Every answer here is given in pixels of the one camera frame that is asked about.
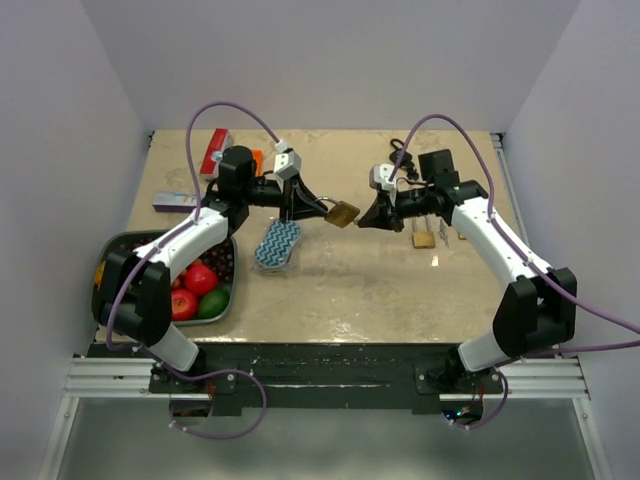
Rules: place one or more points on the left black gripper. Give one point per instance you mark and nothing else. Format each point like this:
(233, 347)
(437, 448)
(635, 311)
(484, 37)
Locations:
(302, 202)

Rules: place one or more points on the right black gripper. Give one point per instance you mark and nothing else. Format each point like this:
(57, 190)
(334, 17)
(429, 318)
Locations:
(385, 215)

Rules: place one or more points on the astronaut keychain with keys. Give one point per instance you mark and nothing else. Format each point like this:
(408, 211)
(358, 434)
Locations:
(443, 232)

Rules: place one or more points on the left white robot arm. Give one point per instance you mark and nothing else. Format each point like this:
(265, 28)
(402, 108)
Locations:
(133, 297)

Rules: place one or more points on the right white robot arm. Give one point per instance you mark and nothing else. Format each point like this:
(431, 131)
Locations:
(533, 314)

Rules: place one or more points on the blue zigzag sponge pack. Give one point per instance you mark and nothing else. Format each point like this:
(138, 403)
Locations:
(274, 252)

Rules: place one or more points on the orange razor package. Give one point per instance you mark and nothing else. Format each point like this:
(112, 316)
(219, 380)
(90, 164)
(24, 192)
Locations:
(257, 156)

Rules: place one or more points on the dark grape bunch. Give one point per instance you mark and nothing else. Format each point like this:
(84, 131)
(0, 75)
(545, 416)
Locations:
(220, 258)

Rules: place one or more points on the red box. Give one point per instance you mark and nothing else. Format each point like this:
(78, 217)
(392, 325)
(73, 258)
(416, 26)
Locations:
(219, 142)

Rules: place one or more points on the red apple back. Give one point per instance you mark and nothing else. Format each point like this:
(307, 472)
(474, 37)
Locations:
(200, 280)

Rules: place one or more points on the red apple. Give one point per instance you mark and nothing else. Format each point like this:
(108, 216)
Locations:
(200, 280)
(184, 305)

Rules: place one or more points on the small red fruits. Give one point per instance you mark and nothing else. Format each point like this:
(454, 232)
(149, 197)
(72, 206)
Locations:
(178, 282)

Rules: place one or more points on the green avocado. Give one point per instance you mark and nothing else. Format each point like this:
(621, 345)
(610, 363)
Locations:
(213, 304)

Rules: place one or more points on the grey fruit tray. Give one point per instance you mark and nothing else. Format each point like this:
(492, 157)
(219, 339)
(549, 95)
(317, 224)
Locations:
(227, 285)

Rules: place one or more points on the purple white toothpaste box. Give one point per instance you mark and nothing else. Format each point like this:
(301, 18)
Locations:
(174, 202)

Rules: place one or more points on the red apple front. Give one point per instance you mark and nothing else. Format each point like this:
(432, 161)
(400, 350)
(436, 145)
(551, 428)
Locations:
(184, 305)

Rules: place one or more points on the orange flower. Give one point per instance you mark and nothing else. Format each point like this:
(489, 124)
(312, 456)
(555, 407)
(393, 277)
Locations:
(98, 275)

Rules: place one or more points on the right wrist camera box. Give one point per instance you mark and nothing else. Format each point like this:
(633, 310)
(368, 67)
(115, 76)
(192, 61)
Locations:
(380, 178)

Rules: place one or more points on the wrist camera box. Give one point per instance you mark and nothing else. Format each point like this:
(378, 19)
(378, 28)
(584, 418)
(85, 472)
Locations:
(287, 162)
(380, 178)

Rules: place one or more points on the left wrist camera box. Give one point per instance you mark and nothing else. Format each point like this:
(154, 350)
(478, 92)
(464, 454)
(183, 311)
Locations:
(287, 162)

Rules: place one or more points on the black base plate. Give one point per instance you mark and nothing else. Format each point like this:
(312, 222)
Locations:
(230, 377)

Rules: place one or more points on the aluminium rail frame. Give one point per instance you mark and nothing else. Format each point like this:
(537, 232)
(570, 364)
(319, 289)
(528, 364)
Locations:
(344, 287)

